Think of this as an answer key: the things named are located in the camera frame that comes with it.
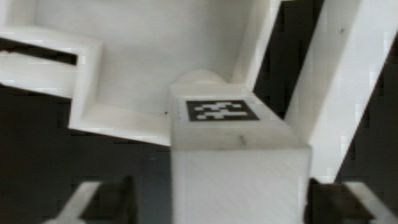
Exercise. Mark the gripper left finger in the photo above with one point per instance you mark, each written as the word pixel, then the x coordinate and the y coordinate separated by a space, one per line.
pixel 102 204

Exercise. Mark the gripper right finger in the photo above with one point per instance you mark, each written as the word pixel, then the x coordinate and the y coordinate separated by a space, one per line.
pixel 345 204

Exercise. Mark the white chair leg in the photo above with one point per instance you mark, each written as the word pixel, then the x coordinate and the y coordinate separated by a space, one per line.
pixel 238 157

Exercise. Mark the white chair seat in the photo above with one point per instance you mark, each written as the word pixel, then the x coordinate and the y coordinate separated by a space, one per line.
pixel 103 50

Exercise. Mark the white U-shaped obstacle fence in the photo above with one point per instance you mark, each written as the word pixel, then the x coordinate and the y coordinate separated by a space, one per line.
pixel 347 54

